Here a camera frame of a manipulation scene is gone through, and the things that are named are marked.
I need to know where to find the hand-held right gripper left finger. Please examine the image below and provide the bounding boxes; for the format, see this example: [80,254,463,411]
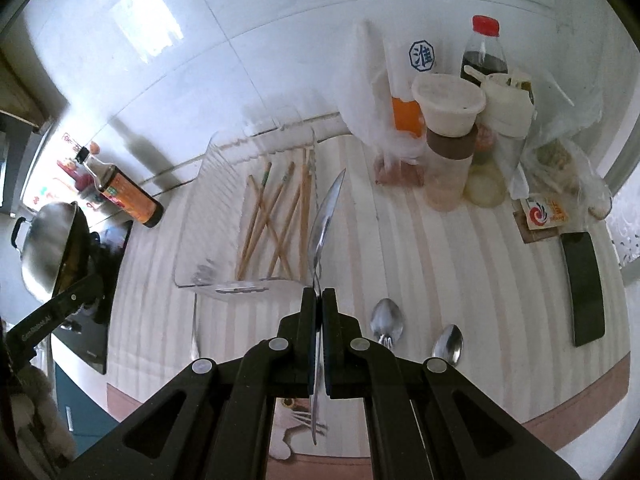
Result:
[75,287,321,480]

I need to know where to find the range hood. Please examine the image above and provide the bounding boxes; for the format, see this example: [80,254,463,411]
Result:
[0,45,66,218]

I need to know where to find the black gas stove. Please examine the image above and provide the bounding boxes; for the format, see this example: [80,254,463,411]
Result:
[50,220,134,376]

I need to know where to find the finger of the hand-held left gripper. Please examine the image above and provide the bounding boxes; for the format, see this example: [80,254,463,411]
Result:
[50,272,106,322]

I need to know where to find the oil bottle cream lid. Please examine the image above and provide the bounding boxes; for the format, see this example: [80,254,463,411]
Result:
[463,65,535,209]

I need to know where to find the white plastic bag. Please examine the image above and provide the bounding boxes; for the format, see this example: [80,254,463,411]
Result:
[337,17,442,177]

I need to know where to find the dark soy sauce bottle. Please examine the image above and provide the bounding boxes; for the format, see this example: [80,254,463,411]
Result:
[75,142,165,229]

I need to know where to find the card with red swirl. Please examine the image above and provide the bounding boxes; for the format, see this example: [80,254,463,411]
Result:
[512,195,572,245]

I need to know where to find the clear plastic bag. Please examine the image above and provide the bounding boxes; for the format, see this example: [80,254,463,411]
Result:
[509,69,614,222]

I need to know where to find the group of wooden chopsticks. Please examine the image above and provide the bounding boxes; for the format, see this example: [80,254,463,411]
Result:
[235,147,317,282]

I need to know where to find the red cap dark bottle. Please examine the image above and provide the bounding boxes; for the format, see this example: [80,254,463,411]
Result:
[460,15,510,87]

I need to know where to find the steel spoon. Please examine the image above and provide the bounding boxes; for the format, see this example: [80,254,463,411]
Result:
[431,324,464,366]
[370,298,405,348]
[307,167,347,447]
[188,260,221,363]

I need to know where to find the colourful cartoon wall stickers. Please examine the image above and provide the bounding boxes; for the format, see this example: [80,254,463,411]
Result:
[29,150,102,212]

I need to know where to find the clear plastic storage container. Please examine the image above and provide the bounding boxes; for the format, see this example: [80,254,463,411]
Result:
[172,130,319,302]

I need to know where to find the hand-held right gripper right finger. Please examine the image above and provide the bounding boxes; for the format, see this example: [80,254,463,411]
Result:
[322,287,577,480]

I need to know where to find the frosted pattern glass door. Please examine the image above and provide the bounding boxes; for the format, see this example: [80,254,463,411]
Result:
[602,150,640,283]

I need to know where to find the black smartphone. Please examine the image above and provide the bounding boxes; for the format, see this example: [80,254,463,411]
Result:
[559,231,607,349]

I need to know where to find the white plastic tub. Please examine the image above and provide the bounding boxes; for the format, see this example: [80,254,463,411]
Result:
[411,73,487,137]

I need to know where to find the striped cat print tablecloth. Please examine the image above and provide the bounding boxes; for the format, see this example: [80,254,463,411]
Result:
[105,130,631,480]

